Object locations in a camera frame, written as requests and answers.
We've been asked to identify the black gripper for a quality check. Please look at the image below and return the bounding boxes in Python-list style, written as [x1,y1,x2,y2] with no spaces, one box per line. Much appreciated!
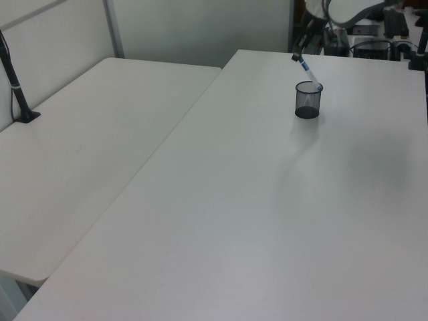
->
[290,11,328,63]

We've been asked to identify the blue and white marker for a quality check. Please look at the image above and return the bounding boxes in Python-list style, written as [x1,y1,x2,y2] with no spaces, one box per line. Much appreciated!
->
[298,58,323,91]

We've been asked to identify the black electronics unit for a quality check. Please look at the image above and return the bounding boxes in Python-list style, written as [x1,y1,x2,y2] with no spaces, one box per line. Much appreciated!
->
[322,27,349,56]

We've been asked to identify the black mesh pen cup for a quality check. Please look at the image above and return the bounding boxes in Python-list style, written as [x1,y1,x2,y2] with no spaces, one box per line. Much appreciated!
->
[294,81,324,120]

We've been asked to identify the dark controller box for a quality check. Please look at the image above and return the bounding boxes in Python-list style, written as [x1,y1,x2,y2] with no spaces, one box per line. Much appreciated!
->
[348,36,393,60]

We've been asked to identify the black box with orange mark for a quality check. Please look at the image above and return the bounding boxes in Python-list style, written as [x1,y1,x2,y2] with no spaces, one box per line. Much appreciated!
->
[382,6,411,39]

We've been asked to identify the white adjacent table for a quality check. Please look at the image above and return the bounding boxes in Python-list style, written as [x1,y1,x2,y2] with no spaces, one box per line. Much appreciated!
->
[0,57,223,287]

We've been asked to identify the grey corrugated cable hose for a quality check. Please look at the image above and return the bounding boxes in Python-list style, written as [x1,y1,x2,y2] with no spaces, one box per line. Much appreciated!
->
[321,0,389,29]

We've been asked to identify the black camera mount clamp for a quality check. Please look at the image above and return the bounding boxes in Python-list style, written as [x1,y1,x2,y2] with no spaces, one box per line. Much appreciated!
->
[406,23,428,72]

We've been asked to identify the black camera stand pole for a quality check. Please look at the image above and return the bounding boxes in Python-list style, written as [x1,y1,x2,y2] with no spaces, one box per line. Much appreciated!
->
[0,28,42,125]

